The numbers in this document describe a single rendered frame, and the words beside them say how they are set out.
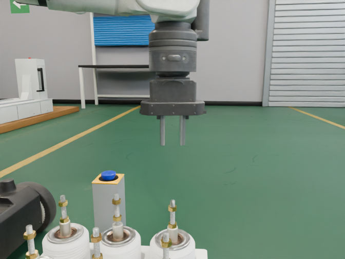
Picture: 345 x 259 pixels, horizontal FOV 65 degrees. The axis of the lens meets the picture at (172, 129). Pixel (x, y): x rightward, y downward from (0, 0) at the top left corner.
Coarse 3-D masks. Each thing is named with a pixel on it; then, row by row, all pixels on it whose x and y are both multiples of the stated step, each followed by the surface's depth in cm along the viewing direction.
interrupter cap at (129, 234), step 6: (108, 228) 61; (126, 228) 61; (102, 234) 59; (108, 234) 59; (126, 234) 59; (132, 234) 59; (102, 240) 56; (108, 240) 56; (114, 240) 57; (120, 240) 57; (126, 240) 57; (132, 240) 57; (108, 246) 55; (114, 246) 55; (120, 246) 55
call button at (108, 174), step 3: (105, 171) 75; (108, 171) 75; (111, 171) 75; (102, 174) 73; (105, 174) 73; (108, 174) 73; (111, 174) 73; (114, 174) 74; (105, 177) 73; (108, 177) 73; (111, 177) 73
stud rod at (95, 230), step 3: (93, 228) 45; (96, 228) 45; (93, 231) 45; (96, 231) 45; (93, 234) 45; (96, 234) 45; (93, 243) 45; (96, 243) 45; (99, 243) 46; (96, 246) 45; (99, 246) 46; (96, 249) 45; (99, 249) 46; (96, 252) 46; (99, 252) 46; (96, 255) 46; (99, 255) 46
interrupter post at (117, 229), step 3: (114, 222) 58; (120, 222) 58; (114, 225) 57; (117, 225) 57; (120, 225) 57; (114, 228) 57; (117, 228) 57; (120, 228) 57; (114, 231) 57; (117, 231) 57; (120, 231) 57; (114, 234) 57; (117, 234) 57; (120, 234) 57; (114, 237) 57; (117, 237) 57; (120, 237) 58
